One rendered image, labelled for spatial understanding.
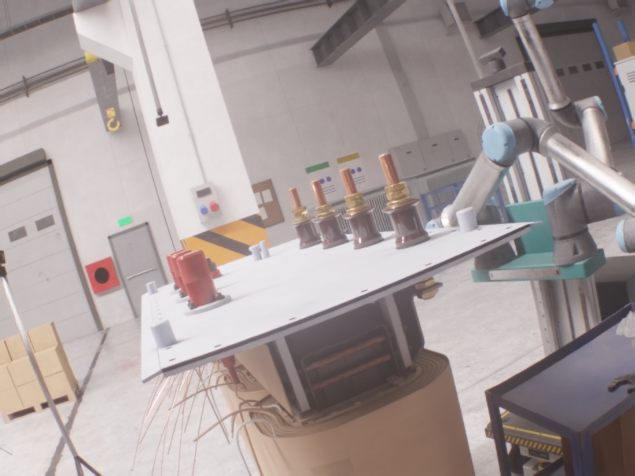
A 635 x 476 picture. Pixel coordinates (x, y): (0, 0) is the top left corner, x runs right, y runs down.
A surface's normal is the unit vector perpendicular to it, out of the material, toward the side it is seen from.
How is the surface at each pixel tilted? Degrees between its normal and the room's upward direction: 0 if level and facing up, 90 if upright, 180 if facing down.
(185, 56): 90
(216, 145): 90
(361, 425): 90
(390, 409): 90
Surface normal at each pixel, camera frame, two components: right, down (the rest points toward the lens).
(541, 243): -0.85, 0.32
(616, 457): -0.92, 0.33
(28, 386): 0.30, -0.01
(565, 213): -0.54, 0.25
